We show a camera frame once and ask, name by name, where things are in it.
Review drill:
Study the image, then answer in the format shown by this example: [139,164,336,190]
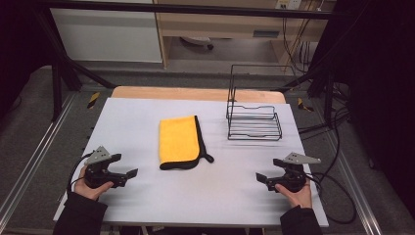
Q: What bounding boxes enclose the aluminium floor rail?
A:
[0,93,77,224]
[321,128,384,235]

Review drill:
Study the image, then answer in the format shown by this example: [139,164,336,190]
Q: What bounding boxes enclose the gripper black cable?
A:
[66,152,96,197]
[304,172,357,225]

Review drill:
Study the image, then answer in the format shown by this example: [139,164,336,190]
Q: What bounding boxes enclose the person's right hand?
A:
[274,181,313,210]

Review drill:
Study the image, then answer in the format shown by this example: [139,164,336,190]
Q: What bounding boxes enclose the dark curtain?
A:
[312,0,415,210]
[0,0,55,118]

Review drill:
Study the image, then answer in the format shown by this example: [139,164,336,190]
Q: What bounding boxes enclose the light wooden desk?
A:
[153,0,337,70]

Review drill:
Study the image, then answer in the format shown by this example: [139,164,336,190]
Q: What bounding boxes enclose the chair base with caster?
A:
[179,35,215,51]

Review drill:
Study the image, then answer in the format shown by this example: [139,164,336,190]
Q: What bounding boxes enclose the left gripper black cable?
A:
[66,152,96,197]

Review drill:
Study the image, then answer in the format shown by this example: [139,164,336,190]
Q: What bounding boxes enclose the black metal frame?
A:
[30,0,344,123]

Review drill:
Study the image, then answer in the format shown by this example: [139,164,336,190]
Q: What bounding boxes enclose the wall power outlet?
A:
[275,0,302,11]

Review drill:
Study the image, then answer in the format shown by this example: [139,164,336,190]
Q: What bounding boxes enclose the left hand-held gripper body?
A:
[83,145,127,190]

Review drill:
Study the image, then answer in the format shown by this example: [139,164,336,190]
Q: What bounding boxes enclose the person's left hand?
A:
[73,165,115,202]

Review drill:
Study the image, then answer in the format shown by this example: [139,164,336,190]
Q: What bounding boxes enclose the black wire rack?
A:
[225,64,283,142]

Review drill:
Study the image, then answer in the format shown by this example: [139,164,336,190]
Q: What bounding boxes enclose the hanging cables bundle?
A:
[281,9,324,74]

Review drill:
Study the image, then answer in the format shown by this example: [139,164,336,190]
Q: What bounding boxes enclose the black floor cables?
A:
[297,82,353,140]

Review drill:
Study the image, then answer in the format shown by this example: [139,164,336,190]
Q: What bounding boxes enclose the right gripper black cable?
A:
[304,172,357,225]

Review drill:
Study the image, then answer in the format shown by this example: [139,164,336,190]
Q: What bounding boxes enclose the yellow black tape marker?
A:
[86,91,101,110]
[297,97,315,113]

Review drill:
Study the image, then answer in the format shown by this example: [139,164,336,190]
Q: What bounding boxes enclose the yellow cloth with black trim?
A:
[159,115,215,171]

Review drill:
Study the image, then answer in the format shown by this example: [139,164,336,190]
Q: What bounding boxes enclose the white cabinet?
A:
[50,7,163,64]

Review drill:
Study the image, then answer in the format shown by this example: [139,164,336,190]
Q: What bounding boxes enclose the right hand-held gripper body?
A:
[265,152,322,194]

